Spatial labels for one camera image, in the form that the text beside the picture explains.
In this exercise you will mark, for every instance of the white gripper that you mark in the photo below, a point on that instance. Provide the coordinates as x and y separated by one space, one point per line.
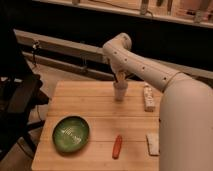
118 70

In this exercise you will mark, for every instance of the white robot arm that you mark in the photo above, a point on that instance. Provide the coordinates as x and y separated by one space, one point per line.
186 108

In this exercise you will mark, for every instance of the green ceramic bowl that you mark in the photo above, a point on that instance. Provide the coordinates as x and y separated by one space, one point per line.
70 134

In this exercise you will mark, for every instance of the white rectangular block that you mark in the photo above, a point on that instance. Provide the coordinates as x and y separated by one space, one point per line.
149 103

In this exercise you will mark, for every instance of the orange carrot toy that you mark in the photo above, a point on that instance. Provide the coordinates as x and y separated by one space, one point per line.
117 147

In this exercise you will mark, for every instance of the white sponge block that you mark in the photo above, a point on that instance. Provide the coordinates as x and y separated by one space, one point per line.
153 144

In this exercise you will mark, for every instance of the black chair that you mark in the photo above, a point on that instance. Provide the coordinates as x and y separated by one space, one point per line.
19 94

